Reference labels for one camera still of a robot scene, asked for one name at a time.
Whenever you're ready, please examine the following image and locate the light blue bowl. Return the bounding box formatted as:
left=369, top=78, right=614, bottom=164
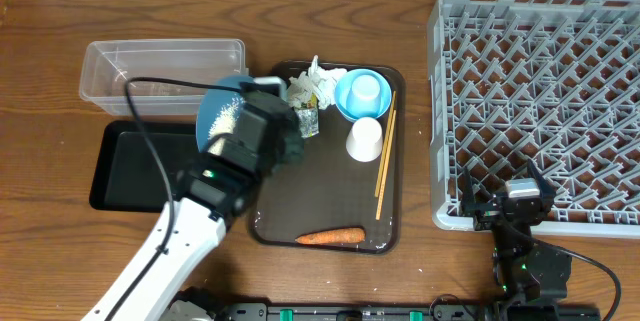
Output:
left=335, top=68, right=392, bottom=122

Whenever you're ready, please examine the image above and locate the orange carrot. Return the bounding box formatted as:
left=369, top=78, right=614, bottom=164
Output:
left=295, top=227, right=366, bottom=245

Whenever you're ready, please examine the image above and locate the pile of white rice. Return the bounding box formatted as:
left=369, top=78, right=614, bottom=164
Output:
left=205, top=97, right=244, bottom=144

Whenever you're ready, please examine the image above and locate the light blue cup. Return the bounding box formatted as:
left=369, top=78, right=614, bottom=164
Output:
left=346, top=74, right=381, bottom=119

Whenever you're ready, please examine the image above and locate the clear plastic container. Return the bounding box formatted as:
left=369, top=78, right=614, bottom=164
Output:
left=79, top=39, right=248, bottom=116

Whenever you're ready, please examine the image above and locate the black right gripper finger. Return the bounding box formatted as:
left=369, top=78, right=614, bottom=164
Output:
left=460, top=168, right=478, bottom=216
left=527, top=159, right=556, bottom=199

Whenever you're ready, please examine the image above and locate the grey dishwasher rack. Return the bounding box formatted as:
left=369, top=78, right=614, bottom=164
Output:
left=427, top=0, right=639, bottom=239

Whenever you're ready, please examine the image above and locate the brown serving tray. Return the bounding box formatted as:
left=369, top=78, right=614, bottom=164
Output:
left=248, top=66, right=406, bottom=255

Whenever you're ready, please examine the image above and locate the black plastic tray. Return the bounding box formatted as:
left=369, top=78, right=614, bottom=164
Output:
left=89, top=120, right=198, bottom=213

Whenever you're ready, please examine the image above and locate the crumpled white tissue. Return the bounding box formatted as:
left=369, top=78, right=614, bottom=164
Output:
left=287, top=55, right=347, bottom=110

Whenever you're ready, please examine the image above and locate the white pink cup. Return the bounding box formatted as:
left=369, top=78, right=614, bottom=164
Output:
left=346, top=117, right=383, bottom=162

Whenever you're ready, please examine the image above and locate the wooden chopstick left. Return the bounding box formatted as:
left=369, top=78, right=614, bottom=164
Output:
left=374, top=90, right=396, bottom=197

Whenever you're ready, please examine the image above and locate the dark blue plate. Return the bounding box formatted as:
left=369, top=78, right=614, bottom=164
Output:
left=196, top=75, right=253, bottom=155

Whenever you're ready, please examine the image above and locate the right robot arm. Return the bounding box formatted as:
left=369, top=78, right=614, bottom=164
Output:
left=461, top=161, right=571, bottom=320

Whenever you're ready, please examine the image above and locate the wooden chopstick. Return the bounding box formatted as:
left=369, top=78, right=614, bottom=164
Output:
left=374, top=90, right=396, bottom=197
left=376, top=110, right=396, bottom=221

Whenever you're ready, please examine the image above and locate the yellow pandan cake wrapper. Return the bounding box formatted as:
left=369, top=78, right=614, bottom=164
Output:
left=294, top=95, right=319, bottom=138

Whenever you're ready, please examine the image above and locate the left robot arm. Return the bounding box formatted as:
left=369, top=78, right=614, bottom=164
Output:
left=85, top=91, right=304, bottom=320

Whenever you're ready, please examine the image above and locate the wooden chopstick right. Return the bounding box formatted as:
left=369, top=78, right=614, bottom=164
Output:
left=376, top=110, right=396, bottom=221

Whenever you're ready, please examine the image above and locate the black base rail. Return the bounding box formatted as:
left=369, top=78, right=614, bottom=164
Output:
left=164, top=301, right=601, bottom=321

